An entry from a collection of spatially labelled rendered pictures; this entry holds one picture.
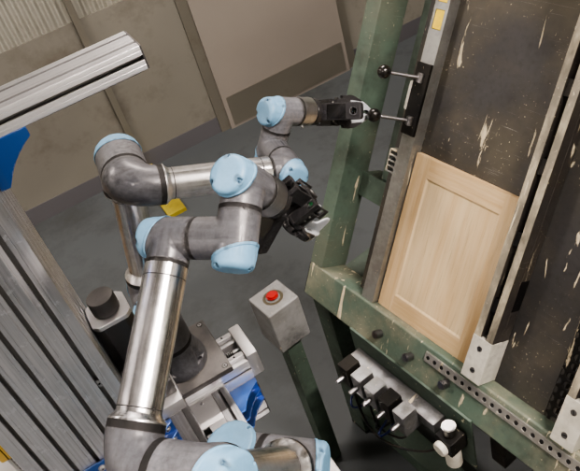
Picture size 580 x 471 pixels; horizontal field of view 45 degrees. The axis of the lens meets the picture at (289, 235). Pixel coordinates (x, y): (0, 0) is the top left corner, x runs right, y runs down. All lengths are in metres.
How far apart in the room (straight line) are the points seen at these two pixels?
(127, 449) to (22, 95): 0.58
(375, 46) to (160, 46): 2.70
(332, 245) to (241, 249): 1.17
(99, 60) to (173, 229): 0.30
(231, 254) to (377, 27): 1.13
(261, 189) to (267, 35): 3.74
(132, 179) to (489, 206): 0.90
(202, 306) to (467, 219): 2.06
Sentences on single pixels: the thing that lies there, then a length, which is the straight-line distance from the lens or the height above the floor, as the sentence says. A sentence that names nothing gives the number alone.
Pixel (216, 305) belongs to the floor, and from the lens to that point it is 3.66.
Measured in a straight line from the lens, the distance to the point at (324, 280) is 2.30.
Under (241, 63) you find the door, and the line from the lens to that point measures 4.86.
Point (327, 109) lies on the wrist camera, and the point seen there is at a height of 1.52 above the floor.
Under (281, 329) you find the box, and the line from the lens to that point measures 2.24.
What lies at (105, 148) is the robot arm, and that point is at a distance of 1.74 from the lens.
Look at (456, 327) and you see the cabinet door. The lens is 1.99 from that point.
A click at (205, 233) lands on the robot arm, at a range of 1.17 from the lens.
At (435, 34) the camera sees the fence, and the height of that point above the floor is 1.60.
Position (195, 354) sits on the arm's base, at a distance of 1.96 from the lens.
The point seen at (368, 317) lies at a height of 0.87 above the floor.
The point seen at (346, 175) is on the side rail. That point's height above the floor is 1.18.
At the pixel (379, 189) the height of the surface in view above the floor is 1.13.
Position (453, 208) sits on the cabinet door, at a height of 1.22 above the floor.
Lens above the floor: 2.47
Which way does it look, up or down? 39 degrees down
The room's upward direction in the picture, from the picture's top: 18 degrees counter-clockwise
